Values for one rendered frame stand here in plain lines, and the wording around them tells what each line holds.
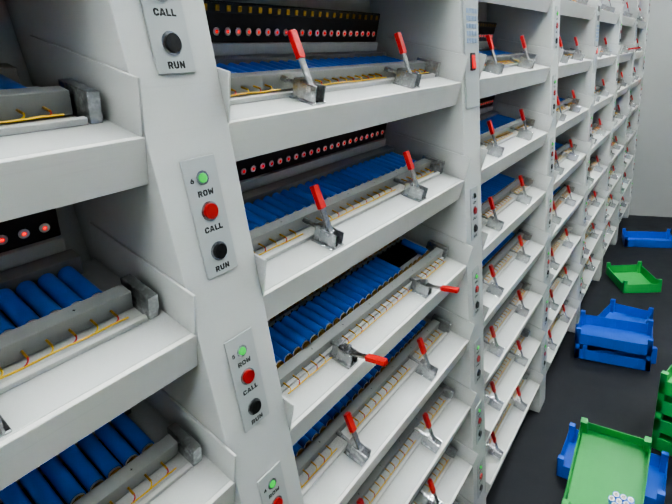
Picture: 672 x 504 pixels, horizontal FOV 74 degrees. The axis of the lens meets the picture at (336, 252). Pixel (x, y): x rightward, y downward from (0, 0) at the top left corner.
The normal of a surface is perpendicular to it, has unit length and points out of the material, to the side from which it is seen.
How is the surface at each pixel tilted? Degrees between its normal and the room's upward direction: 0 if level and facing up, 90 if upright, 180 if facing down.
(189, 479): 19
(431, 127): 90
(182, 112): 90
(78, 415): 109
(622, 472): 26
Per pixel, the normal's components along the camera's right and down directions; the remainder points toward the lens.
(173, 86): 0.79, 0.11
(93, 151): 0.79, 0.41
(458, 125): -0.60, 0.34
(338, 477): 0.14, -0.85
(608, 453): -0.37, -0.69
